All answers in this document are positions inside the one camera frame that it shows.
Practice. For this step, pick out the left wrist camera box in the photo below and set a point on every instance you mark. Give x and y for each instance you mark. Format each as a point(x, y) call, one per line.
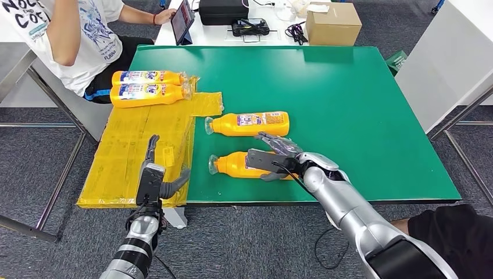
point(148, 185)

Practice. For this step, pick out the white paper sheet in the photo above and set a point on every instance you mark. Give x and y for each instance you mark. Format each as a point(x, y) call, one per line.
point(317, 7)

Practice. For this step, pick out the black handheld controller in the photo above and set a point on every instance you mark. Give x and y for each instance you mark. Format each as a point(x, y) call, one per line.
point(250, 27)

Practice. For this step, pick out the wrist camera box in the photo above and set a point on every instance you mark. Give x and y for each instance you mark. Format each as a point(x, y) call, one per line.
point(148, 185)
point(265, 160)

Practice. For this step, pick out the white side table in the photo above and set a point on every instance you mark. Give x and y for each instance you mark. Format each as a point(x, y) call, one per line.
point(443, 65)

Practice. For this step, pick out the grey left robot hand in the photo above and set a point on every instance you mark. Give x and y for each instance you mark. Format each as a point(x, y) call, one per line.
point(173, 186)

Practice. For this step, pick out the brown cardboard box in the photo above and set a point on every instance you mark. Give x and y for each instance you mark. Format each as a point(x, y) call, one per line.
point(333, 27)

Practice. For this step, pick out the white bench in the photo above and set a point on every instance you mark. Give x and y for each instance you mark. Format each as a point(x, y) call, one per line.
point(77, 115)

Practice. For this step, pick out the yellow taped cardboard board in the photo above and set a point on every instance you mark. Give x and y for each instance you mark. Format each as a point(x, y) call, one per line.
point(127, 154)

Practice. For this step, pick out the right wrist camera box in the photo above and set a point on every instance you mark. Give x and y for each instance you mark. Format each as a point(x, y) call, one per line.
point(265, 160)

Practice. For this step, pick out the white desk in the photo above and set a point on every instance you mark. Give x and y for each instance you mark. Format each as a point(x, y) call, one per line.
point(215, 34)

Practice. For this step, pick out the green bag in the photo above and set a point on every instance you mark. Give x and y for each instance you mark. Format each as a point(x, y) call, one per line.
point(397, 61)

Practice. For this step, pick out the black tablet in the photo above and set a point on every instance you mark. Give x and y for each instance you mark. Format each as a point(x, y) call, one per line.
point(181, 19)

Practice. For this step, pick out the black carrying case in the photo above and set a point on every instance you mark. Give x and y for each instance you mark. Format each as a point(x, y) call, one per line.
point(223, 11)

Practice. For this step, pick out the orange detergent bottle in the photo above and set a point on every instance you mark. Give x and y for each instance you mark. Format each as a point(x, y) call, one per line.
point(231, 129)
point(231, 165)
point(154, 100)
point(173, 78)

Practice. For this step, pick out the person's left hand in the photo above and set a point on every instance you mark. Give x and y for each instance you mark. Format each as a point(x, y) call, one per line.
point(165, 16)

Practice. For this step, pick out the blue caster leg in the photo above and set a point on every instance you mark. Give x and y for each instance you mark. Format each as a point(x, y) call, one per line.
point(439, 5)
point(163, 4)

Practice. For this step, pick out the white table leg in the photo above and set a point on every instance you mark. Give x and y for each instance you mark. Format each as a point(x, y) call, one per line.
point(175, 219)

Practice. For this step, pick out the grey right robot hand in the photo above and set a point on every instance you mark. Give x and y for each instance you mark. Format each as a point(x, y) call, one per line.
point(281, 144)

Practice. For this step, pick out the person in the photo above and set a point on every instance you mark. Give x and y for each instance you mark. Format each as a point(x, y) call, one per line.
point(88, 38)
point(454, 238)

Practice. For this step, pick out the steel frame table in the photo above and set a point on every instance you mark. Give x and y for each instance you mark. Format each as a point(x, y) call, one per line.
point(13, 61)

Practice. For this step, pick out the steel table frame legs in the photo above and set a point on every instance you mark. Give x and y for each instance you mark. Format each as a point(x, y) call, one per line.
point(462, 114)

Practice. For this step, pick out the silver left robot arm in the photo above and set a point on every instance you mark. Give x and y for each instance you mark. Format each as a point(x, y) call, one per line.
point(140, 229)

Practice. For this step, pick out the clear plastic bag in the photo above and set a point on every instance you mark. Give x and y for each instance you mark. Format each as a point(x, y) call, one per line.
point(285, 11)

